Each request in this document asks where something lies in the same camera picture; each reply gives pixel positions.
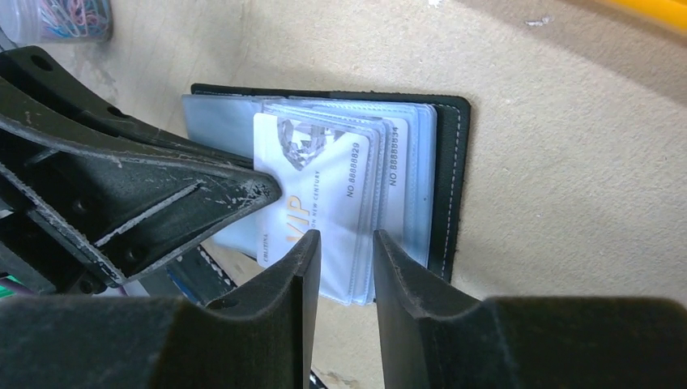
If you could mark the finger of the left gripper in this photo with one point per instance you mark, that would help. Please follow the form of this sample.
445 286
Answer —
87 211
34 72

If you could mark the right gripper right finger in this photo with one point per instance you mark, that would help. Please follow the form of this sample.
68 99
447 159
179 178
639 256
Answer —
435 336

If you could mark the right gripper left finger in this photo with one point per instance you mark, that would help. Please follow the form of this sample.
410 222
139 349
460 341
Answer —
260 335

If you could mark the silver VIP diamond card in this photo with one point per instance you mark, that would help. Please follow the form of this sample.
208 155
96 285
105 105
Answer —
322 173

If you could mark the black leather card holder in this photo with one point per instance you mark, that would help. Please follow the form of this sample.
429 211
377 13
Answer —
223 118

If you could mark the left yellow bin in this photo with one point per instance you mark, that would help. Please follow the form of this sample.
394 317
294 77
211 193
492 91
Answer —
669 14

